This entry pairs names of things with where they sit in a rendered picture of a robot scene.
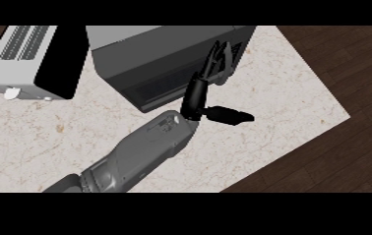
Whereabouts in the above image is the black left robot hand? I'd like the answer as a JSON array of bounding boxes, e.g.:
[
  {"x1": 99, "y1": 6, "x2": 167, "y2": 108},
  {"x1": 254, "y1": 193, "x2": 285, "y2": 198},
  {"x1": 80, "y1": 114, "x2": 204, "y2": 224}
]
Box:
[{"x1": 179, "y1": 40, "x2": 256, "y2": 127}]

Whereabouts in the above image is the dark grey box appliance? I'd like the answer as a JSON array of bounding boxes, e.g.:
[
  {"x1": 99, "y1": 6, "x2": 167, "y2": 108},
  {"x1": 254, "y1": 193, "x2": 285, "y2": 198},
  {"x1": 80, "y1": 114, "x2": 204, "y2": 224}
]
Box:
[{"x1": 86, "y1": 25, "x2": 257, "y2": 114}]

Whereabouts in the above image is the black appliance door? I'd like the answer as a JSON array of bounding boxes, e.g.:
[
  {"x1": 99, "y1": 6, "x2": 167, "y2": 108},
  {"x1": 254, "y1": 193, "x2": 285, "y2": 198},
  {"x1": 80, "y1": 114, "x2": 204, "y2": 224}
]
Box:
[{"x1": 34, "y1": 25, "x2": 92, "y2": 100}]

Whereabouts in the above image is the small white knob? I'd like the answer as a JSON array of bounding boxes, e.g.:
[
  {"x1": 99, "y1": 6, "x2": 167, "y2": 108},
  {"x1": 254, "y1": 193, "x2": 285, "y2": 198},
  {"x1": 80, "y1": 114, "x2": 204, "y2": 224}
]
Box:
[{"x1": 3, "y1": 87, "x2": 24, "y2": 101}]

